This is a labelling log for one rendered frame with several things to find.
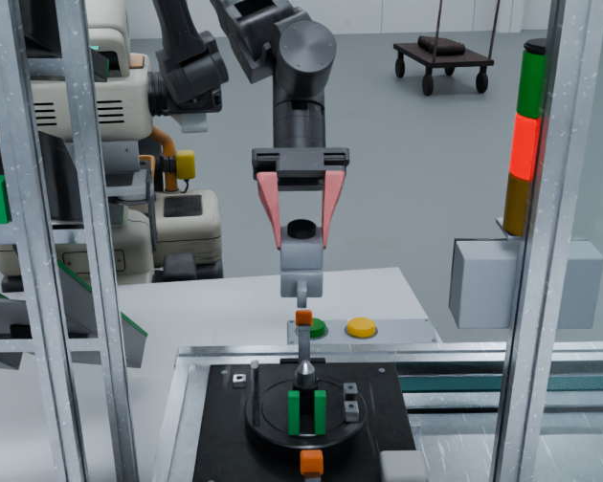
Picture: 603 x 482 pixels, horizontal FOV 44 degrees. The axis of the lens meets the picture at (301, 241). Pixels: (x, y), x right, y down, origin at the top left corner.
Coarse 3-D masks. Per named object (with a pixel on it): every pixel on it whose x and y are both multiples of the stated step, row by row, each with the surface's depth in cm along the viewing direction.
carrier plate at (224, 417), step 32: (224, 384) 93; (384, 384) 93; (224, 416) 88; (384, 416) 88; (224, 448) 83; (256, 448) 83; (384, 448) 83; (192, 480) 78; (224, 480) 78; (256, 480) 78; (288, 480) 78; (352, 480) 78
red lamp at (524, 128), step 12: (516, 120) 61; (528, 120) 59; (516, 132) 61; (528, 132) 59; (516, 144) 61; (528, 144) 60; (516, 156) 61; (528, 156) 60; (516, 168) 61; (528, 168) 60
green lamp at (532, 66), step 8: (528, 56) 58; (536, 56) 57; (544, 56) 57; (528, 64) 58; (536, 64) 57; (544, 64) 57; (528, 72) 58; (536, 72) 58; (520, 80) 60; (528, 80) 58; (536, 80) 58; (520, 88) 60; (528, 88) 58; (536, 88) 58; (520, 96) 60; (528, 96) 59; (536, 96) 58; (520, 104) 60; (528, 104) 59; (536, 104) 58; (520, 112) 60; (528, 112) 59; (536, 112) 58
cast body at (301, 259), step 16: (288, 224) 79; (304, 224) 78; (288, 240) 77; (304, 240) 77; (320, 240) 77; (288, 256) 77; (304, 256) 77; (320, 256) 77; (288, 272) 77; (304, 272) 77; (320, 272) 77; (288, 288) 78; (304, 288) 76; (320, 288) 78; (304, 304) 76
